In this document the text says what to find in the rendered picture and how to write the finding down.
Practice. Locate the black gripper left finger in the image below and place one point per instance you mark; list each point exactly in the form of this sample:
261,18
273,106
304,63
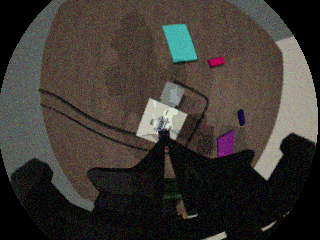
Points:
145,179

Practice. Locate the teal flat rectangular block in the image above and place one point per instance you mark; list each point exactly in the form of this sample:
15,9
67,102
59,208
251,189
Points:
179,43

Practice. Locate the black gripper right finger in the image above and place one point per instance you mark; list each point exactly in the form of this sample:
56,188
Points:
193,172

